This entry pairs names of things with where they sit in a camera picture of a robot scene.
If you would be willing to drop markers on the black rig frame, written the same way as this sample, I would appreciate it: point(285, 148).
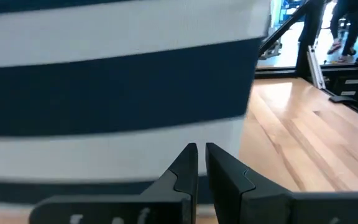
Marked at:
point(311, 31)

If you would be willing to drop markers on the person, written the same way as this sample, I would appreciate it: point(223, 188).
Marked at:
point(353, 18)

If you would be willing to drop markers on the aluminium rail profile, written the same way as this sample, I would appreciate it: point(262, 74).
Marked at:
point(315, 68)

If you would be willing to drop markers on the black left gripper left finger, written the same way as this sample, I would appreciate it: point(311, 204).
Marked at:
point(176, 202)

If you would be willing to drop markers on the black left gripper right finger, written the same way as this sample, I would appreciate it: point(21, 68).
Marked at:
point(232, 202)

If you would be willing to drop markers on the navy white striped fabric basket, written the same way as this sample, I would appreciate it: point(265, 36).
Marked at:
point(104, 93)

